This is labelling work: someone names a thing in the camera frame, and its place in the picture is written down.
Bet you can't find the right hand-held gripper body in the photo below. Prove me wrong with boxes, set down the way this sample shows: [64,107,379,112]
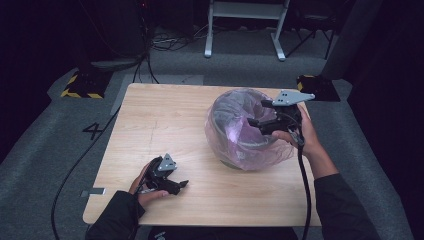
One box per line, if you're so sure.
[270,89,316,136]

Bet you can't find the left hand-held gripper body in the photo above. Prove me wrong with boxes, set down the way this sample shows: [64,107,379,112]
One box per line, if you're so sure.
[144,153,179,194]

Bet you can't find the pink plastic bag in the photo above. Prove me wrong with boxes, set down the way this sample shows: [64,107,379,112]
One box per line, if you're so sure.
[204,87,296,172]

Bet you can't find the green plastic bin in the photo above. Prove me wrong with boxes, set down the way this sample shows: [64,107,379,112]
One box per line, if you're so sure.
[209,89,288,171]

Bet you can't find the person's left hand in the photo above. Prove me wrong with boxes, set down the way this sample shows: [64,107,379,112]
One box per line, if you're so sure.
[128,162,171,209]

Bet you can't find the person's right hand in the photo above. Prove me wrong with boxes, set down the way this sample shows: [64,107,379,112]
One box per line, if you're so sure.
[271,104,323,158]

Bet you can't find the black yellow striped base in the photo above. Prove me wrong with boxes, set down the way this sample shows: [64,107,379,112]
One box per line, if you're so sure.
[60,68,113,100]
[296,74,342,103]

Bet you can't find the grey tape piece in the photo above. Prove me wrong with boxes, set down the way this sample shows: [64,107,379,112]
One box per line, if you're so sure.
[80,187,107,198]

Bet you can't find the person's dark clothing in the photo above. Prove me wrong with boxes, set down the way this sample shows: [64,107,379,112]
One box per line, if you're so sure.
[148,226,298,240]

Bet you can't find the black stand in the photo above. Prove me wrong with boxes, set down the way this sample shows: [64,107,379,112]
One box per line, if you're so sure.
[285,0,338,61]

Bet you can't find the white metal stand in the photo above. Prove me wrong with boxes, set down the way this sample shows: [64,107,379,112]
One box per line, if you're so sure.
[204,0,291,63]

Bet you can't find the grey pillar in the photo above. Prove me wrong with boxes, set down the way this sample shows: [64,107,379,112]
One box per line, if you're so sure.
[321,0,384,80]

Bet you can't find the left hand-held gripper cable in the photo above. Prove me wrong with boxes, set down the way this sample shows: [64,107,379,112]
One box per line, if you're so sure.
[128,156,160,240]

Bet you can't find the hand-held gripper cable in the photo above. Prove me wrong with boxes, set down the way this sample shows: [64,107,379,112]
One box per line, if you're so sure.
[128,156,160,240]
[288,128,313,240]

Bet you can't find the right hand-held gripper cable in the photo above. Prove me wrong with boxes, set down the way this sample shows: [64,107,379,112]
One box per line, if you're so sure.
[288,128,313,240]

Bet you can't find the long black floor cable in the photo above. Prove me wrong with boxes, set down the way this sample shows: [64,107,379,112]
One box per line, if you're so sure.
[49,105,122,240]

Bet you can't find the bundle of black cables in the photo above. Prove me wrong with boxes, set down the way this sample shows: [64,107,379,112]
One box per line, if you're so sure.
[131,0,211,84]

